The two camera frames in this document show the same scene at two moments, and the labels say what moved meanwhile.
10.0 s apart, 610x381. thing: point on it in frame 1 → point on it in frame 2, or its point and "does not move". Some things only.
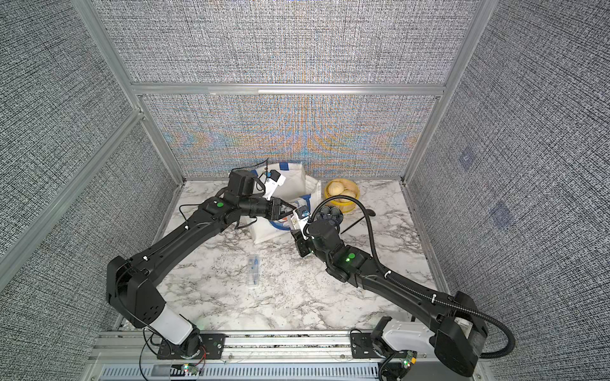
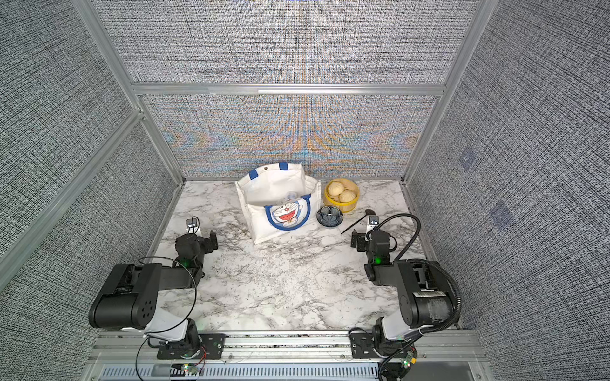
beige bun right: [349, 193] does not move
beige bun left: [335, 188] does not move
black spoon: [369, 212] does not move
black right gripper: [301, 244] → [361, 238]
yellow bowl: [341, 187] does not move
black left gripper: [275, 209] → [210, 243]
